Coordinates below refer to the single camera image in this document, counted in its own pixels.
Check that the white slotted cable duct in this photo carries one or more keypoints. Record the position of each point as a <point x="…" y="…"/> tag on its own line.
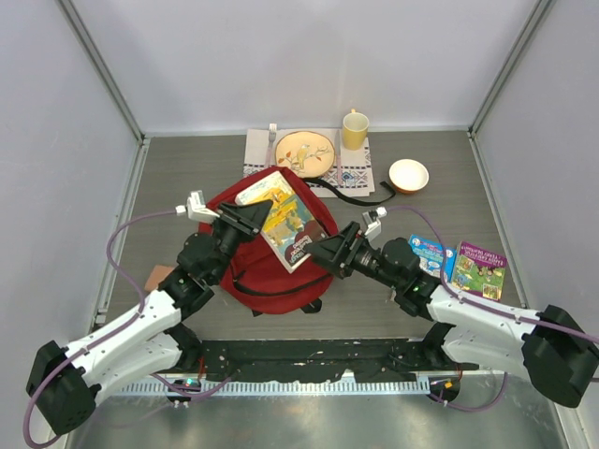
<point x="347" y="386"/>

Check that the tan leather wallet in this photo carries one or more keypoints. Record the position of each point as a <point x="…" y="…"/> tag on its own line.
<point x="157" y="275"/>

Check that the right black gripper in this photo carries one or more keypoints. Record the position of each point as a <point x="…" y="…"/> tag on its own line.
<point x="332" y="251"/>

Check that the pink handled fork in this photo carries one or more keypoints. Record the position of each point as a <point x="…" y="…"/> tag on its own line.
<point x="271" y="139"/>

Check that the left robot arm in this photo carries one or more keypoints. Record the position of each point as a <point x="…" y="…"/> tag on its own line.
<point x="67" y="383"/>

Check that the bird pattern wooden plate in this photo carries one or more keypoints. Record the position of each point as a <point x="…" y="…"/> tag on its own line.
<point x="308" y="154"/>

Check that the pink handled knife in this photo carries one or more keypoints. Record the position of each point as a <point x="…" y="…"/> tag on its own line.
<point x="338" y="158"/>

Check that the red backpack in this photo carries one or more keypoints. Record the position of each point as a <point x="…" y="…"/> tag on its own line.
<point x="257" y="278"/>

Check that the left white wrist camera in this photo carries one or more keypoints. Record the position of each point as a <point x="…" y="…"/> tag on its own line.
<point x="195" y="209"/>

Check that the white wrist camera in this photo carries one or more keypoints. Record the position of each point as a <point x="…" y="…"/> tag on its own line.
<point x="195" y="209"/>
<point x="372" y="220"/>

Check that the purple treehouse book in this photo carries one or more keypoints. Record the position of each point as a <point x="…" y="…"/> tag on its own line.
<point x="479" y="272"/>

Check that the blue comic cover book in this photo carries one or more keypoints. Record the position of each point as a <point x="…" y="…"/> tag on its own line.
<point x="431" y="257"/>

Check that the yellow landscape paperback book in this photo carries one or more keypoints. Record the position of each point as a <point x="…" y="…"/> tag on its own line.
<point x="290" y="225"/>

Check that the yellow mug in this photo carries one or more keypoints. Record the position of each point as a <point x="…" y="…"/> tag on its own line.
<point x="355" y="129"/>

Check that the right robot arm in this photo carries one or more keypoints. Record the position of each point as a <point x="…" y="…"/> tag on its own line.
<point x="467" y="316"/>

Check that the white orange bowl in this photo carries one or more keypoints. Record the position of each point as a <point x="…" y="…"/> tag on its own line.
<point x="408" y="176"/>

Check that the patterned white placemat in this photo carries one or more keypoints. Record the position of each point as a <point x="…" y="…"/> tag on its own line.
<point x="356" y="169"/>

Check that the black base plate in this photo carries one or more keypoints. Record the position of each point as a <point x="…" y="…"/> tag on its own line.
<point x="318" y="361"/>

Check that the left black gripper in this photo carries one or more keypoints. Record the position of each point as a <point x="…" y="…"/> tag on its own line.
<point x="246" y="219"/>

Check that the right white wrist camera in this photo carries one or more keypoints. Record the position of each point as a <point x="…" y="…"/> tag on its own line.
<point x="372" y="220"/>

